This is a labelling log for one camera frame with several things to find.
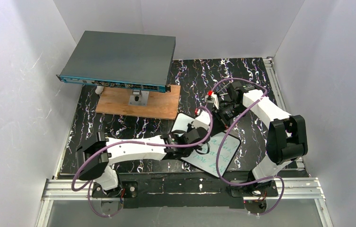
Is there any grey network switch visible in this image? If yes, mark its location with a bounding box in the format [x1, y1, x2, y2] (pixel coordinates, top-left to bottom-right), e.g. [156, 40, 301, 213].
[57, 31, 176, 93]

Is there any white cylinder switch foot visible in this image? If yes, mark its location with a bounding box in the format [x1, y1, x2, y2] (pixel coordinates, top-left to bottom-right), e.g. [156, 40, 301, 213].
[95, 86, 104, 96]

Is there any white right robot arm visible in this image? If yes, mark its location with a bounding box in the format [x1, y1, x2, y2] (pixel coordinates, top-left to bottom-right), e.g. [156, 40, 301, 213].
[207, 78, 308, 189]

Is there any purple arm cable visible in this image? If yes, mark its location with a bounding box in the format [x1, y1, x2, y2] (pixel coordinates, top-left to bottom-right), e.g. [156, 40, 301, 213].
[210, 77, 285, 217]
[71, 106, 214, 218]

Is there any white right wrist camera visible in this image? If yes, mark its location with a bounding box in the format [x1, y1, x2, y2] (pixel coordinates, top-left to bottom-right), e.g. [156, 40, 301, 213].
[205, 90, 219, 110]

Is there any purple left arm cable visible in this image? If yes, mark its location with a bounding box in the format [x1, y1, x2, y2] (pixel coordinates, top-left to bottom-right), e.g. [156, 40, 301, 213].
[71, 106, 214, 218]

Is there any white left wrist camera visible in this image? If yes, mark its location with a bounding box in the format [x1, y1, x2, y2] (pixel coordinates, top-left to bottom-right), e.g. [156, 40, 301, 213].
[191, 108, 210, 130]

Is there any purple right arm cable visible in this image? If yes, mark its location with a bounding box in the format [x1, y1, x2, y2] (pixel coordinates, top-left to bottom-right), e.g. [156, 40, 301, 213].
[210, 77, 285, 217]

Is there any grey metal bracket stand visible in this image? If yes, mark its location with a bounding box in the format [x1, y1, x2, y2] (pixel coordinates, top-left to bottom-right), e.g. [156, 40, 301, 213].
[129, 90, 149, 106]

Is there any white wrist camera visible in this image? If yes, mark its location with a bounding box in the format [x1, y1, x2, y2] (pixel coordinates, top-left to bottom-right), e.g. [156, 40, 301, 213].
[191, 108, 210, 130]
[205, 90, 219, 110]

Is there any aluminium right side rail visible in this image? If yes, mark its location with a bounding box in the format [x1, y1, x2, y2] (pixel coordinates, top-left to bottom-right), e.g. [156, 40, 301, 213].
[263, 57, 287, 111]

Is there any small whiteboard black frame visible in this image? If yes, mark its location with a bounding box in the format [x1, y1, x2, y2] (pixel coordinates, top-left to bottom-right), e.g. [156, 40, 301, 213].
[171, 112, 242, 179]

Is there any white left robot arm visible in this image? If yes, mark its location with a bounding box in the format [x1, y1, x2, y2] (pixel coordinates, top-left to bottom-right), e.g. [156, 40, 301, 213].
[73, 128, 210, 191]

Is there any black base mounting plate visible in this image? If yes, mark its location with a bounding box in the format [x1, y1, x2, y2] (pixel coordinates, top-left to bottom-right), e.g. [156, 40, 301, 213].
[91, 170, 278, 210]

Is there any plywood board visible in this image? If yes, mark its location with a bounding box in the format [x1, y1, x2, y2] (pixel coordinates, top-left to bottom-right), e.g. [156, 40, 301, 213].
[96, 85, 181, 120]

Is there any aluminium front frame rail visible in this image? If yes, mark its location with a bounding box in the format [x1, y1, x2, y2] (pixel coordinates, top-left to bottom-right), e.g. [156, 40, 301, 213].
[35, 177, 333, 227]

